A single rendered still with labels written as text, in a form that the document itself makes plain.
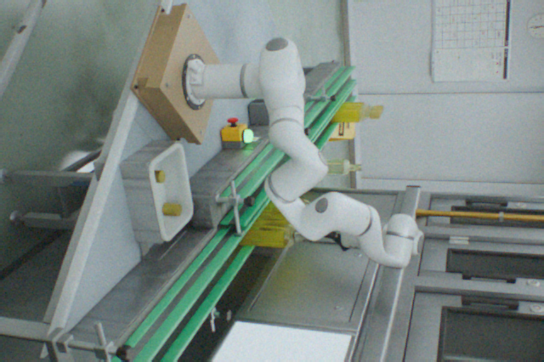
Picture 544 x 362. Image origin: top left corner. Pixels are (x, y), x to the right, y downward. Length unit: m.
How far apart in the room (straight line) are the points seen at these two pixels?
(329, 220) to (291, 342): 0.34
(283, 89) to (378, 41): 6.16
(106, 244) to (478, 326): 0.97
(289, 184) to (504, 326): 0.69
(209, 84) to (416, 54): 6.02
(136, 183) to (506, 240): 1.19
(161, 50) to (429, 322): 1.00
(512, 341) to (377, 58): 6.19
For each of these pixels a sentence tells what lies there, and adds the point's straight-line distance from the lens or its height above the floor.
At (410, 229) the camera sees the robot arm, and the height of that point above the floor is 1.43.
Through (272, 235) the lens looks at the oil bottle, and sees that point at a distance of 1.68.
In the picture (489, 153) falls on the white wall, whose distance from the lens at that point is 7.79.
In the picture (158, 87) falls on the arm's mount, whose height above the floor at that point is 0.83.
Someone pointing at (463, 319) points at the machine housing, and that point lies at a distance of 1.64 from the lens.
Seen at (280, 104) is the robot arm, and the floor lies 1.14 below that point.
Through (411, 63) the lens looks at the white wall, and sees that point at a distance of 7.49.
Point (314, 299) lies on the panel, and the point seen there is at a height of 1.17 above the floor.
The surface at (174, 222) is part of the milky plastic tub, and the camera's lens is 1.58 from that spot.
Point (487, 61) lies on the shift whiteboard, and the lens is 7.44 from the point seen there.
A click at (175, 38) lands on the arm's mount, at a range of 1.54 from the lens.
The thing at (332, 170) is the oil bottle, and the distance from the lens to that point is 2.42.
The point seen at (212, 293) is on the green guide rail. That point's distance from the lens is 1.53.
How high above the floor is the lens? 1.57
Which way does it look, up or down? 19 degrees down
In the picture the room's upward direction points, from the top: 92 degrees clockwise
